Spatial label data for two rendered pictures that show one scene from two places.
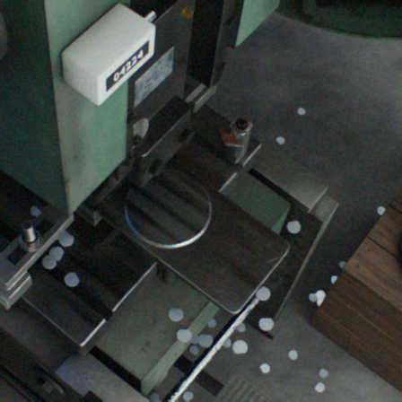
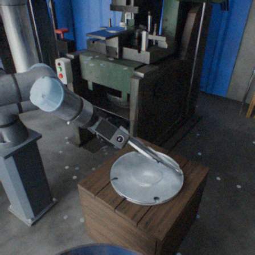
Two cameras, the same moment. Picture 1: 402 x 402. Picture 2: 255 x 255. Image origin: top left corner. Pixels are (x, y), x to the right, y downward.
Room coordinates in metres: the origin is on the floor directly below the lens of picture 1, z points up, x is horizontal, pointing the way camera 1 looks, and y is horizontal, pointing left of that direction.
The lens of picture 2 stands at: (0.79, -1.23, 1.02)
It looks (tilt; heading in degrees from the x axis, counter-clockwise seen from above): 34 degrees down; 100
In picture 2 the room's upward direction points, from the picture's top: straight up
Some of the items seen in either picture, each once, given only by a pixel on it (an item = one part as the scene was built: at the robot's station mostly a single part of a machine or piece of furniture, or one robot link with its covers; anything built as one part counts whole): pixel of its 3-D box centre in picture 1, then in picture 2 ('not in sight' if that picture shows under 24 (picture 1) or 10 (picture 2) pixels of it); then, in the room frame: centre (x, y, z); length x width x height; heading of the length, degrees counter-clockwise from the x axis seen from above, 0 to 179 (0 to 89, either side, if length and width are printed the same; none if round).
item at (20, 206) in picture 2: not in sight; (23, 175); (0.18, -0.54, 0.23); 0.19 x 0.19 x 0.45; 66
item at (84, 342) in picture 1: (102, 191); (131, 45); (0.59, 0.16, 0.67); 0.45 x 0.30 x 0.06; 152
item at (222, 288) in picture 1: (190, 246); (111, 44); (0.51, 0.01, 0.72); 0.25 x 0.14 x 0.14; 62
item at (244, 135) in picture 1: (238, 138); (144, 40); (0.69, -0.03, 0.75); 0.03 x 0.03 x 0.10; 62
